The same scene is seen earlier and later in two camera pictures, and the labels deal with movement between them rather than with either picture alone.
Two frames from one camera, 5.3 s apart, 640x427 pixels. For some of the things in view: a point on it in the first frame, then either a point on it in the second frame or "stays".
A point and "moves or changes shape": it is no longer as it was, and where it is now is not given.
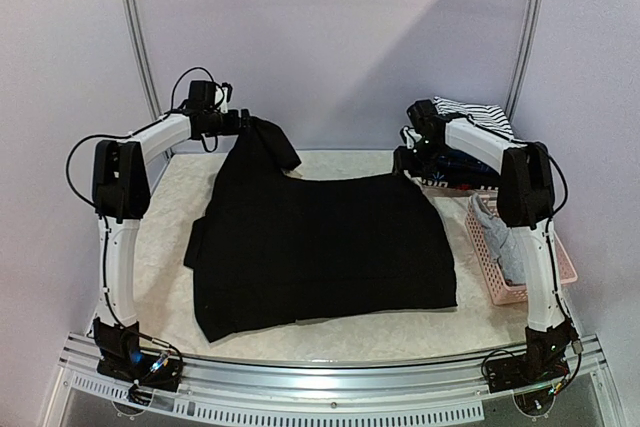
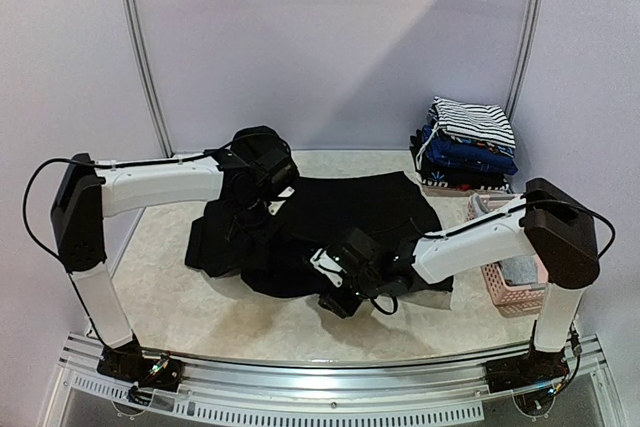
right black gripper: x=400 y=160 → x=337 y=301
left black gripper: x=234 y=124 → x=235 y=213
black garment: x=268 y=249 moves or changes shape
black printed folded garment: x=465 y=180 stays
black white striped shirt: x=489 y=117 stays
